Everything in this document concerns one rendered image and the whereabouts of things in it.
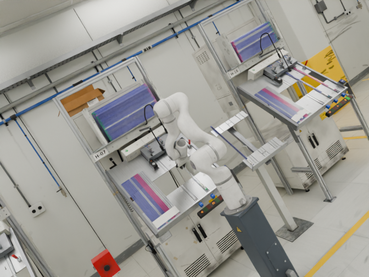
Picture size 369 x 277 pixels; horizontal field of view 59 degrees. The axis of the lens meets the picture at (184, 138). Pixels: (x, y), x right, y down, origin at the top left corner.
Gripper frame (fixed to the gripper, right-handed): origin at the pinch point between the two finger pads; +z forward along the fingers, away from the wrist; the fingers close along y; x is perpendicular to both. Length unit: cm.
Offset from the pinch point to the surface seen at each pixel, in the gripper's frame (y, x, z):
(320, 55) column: -308, -67, 99
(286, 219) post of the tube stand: -48, 77, 36
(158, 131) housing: -5.2, -38.7, -1.4
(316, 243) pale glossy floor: -43, 104, 21
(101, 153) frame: 44, -46, -6
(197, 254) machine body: 24, 49, 48
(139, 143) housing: 13.9, -38.4, -1.3
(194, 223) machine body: 13.8, 31.7, 34.3
